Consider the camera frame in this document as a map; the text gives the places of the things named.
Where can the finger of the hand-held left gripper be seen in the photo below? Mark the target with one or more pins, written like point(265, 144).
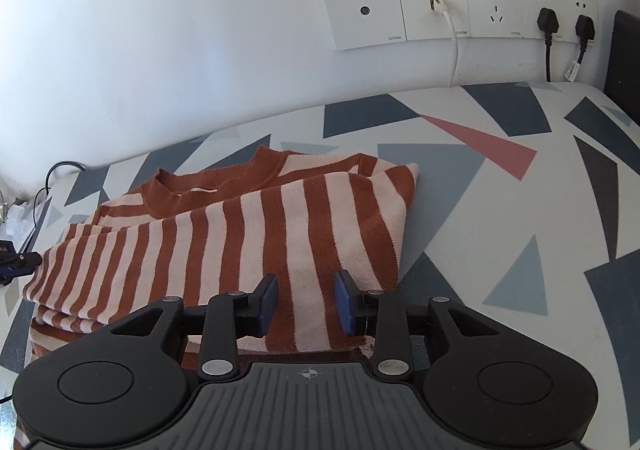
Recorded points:
point(20, 262)

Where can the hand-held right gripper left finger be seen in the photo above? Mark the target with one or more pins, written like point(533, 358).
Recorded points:
point(270, 300)

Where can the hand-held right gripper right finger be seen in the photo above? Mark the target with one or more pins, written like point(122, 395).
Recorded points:
point(344, 302)

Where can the orange white striped sweater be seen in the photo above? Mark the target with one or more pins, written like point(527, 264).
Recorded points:
point(225, 240)

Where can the black cabinet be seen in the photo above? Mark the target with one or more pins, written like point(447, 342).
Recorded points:
point(625, 70)

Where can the black power plug with tag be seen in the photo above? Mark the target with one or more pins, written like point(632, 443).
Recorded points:
point(584, 28)

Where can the white data wall socket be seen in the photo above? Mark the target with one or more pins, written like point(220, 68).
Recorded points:
point(415, 20)

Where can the white wall socket panel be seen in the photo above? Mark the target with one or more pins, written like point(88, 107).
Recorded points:
point(362, 10)

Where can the white five-hole wall socket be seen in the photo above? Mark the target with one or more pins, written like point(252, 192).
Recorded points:
point(495, 5)

